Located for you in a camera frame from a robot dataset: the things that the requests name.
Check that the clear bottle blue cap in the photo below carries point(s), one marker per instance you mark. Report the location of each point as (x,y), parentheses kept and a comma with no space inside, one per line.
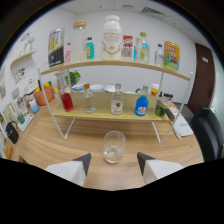
(159,56)

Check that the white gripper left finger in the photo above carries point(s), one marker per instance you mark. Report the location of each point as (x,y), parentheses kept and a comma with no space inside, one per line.
(71,171)

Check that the clear bottle white cap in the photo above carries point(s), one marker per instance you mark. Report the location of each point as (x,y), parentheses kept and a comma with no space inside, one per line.
(117,103)

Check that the large white bottle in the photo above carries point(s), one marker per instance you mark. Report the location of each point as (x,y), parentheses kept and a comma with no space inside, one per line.
(111,38)

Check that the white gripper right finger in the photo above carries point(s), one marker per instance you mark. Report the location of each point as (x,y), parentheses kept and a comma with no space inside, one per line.
(156,170)

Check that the blue liquid bottle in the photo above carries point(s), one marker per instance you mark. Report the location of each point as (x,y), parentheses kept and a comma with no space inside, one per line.
(141,105)

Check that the glass jar with cork lid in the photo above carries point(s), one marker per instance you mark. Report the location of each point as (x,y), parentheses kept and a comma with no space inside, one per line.
(79,41)

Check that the small light blue bottle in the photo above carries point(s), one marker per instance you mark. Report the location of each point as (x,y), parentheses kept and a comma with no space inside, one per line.
(135,50)

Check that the yellow jar red cap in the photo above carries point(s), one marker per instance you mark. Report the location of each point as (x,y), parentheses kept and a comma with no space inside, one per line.
(154,89)

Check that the orange storage basket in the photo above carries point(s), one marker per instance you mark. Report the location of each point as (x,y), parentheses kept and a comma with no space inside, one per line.
(43,95)

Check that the black bag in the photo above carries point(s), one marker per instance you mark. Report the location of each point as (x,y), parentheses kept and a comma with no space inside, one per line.
(12,132)

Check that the clear drinking glass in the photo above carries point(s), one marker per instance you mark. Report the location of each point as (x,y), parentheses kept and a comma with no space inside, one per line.
(114,148)

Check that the dark brown door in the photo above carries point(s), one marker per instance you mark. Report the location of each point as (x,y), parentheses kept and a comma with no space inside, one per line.
(203,78)

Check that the dark sauce bottle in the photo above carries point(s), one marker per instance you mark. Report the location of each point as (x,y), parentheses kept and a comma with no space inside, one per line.
(160,95)

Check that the pink bottle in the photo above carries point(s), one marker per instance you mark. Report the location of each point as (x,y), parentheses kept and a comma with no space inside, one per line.
(68,55)

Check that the small dark spice jar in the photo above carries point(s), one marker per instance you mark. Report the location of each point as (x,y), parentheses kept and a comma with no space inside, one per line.
(165,96)
(170,97)

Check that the ceiling air vent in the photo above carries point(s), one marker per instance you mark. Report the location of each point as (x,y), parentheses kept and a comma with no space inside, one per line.
(151,10)

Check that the white tray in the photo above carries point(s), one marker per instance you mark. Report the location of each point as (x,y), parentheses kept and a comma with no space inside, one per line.
(25,122)

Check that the wooden wall shelf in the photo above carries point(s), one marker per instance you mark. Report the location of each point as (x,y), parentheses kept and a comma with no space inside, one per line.
(22,57)

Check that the teal bottle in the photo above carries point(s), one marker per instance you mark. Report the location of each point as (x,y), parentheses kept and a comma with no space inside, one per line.
(90,50)

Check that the white fabric pouch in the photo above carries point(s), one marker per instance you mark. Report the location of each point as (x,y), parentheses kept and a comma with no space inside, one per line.
(182,127)

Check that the patterned ceramic bowl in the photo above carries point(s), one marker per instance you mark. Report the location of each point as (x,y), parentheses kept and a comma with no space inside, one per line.
(79,87)

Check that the clear bottle green cap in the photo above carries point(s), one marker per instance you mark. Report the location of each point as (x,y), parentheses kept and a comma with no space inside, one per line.
(144,51)

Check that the black chair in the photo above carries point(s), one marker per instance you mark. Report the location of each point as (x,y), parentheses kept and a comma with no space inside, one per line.
(208,133)

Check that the white figurine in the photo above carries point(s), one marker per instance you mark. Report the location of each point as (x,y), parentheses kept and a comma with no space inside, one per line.
(29,41)

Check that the soda water can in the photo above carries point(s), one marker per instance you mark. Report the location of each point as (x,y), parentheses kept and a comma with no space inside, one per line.
(56,46)

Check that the white kettle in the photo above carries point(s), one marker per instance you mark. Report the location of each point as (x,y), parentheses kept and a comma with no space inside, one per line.
(30,87)

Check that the red liquid bottle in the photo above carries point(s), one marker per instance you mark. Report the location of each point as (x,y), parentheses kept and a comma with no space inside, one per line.
(67,101)

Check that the yellow printed can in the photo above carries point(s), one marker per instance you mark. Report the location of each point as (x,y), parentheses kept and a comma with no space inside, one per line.
(171,56)

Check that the small printed carton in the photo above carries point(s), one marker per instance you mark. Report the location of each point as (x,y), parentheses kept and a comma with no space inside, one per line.
(127,48)

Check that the white-framed wooden shelf rack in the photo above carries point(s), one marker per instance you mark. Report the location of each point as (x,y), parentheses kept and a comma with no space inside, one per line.
(110,63)

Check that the clear bottle orange cap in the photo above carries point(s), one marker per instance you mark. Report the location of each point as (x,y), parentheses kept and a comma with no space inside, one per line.
(88,101)

